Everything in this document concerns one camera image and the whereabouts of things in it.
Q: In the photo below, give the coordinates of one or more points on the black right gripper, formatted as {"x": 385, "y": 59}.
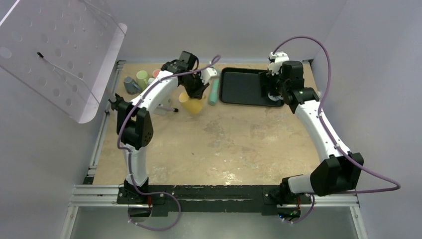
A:
{"x": 266, "y": 77}

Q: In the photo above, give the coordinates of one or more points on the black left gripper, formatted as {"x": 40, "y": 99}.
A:
{"x": 197, "y": 93}

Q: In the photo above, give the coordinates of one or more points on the yellow mug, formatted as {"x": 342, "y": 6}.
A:
{"x": 193, "y": 106}

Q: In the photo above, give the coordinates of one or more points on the dark teal hexagonal mug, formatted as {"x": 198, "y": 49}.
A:
{"x": 131, "y": 86}

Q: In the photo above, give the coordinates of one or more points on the grey-blue mug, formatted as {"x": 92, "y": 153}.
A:
{"x": 275, "y": 97}

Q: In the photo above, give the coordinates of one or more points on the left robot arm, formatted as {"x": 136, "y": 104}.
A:
{"x": 134, "y": 124}

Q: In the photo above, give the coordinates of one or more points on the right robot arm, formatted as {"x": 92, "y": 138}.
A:
{"x": 339, "y": 169}

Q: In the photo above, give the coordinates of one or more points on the pink mug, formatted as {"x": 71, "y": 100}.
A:
{"x": 156, "y": 73}

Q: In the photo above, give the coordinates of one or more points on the light green mug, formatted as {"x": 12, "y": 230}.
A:
{"x": 142, "y": 78}

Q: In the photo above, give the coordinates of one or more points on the black plastic tray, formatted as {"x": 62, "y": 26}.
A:
{"x": 242, "y": 86}

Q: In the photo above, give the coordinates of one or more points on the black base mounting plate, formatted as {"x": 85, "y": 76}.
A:
{"x": 162, "y": 199}

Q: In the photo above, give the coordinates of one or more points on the clear perforated acrylic panel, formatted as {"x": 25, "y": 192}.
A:
{"x": 62, "y": 49}

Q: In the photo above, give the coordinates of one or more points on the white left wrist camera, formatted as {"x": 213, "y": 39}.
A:
{"x": 209, "y": 74}

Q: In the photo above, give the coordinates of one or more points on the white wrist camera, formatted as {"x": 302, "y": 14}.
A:
{"x": 209, "y": 74}
{"x": 276, "y": 60}

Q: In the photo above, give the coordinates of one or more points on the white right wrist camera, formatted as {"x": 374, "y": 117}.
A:
{"x": 276, "y": 60}

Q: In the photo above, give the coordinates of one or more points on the small camera tripod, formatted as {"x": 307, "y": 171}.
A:
{"x": 123, "y": 107}

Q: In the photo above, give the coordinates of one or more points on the aluminium frame rail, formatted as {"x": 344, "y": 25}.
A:
{"x": 216, "y": 175}

